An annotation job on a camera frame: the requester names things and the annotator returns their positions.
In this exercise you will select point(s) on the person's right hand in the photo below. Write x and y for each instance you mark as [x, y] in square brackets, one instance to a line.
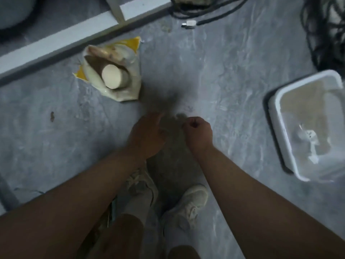
[198, 134]

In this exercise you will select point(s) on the person's left hand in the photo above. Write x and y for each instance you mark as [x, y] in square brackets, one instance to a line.
[145, 138]

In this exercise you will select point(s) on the person's right fingers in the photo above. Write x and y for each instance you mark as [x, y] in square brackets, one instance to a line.
[190, 124]

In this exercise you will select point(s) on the person's left forearm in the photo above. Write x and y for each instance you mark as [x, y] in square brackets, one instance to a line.
[67, 202]

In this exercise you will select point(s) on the person's right forearm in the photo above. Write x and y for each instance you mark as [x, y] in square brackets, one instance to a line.
[258, 207]

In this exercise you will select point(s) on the person's left beige shoe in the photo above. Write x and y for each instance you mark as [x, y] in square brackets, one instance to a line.
[140, 182]

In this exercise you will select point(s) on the person's beige shoe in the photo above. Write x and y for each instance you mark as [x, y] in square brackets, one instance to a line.
[190, 204]
[140, 182]

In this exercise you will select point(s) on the person's right beige shoe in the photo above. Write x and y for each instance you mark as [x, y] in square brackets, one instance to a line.
[190, 204]

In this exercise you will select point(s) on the white scoop cup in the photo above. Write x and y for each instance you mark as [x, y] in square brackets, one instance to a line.
[114, 76]

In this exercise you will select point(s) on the yellow and white open bag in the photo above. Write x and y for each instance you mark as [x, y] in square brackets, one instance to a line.
[113, 70]

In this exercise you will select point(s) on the person's left white sock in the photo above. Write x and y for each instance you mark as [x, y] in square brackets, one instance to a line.
[137, 206]

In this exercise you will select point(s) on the person's white sock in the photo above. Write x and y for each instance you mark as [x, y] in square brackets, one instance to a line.
[137, 206]
[176, 234]

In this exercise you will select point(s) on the white plug adapter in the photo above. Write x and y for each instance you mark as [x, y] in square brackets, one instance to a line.
[189, 24]

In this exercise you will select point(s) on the person's right white sock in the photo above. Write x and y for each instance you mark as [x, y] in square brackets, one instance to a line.
[176, 234]

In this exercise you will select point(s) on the white plastic container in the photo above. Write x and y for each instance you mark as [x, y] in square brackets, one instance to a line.
[310, 126]

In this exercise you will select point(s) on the white plastic scoop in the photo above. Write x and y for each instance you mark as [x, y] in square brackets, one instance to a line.
[310, 141]

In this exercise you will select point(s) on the person's right leg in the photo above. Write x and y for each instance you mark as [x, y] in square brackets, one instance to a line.
[183, 252]

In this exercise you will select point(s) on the person's leg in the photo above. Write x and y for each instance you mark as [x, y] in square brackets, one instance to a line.
[118, 237]
[183, 252]

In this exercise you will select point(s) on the person's left leg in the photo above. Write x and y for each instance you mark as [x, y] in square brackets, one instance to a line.
[118, 237]

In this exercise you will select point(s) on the white furniture frame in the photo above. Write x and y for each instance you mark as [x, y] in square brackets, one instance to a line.
[75, 35]

